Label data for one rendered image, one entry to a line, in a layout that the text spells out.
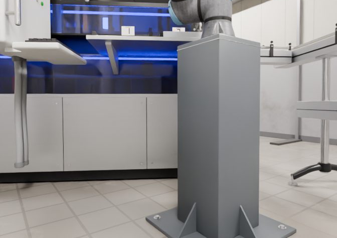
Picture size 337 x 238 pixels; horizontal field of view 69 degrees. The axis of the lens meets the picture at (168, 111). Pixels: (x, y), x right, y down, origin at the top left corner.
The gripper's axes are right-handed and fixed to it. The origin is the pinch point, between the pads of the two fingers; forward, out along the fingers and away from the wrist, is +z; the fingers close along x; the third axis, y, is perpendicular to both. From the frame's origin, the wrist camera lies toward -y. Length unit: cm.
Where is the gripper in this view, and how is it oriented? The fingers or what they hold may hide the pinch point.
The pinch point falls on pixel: (200, 32)
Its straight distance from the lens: 139.5
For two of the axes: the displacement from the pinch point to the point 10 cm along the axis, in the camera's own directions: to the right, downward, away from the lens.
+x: 10.0, -0.1, 0.9
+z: 0.0, 10.0, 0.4
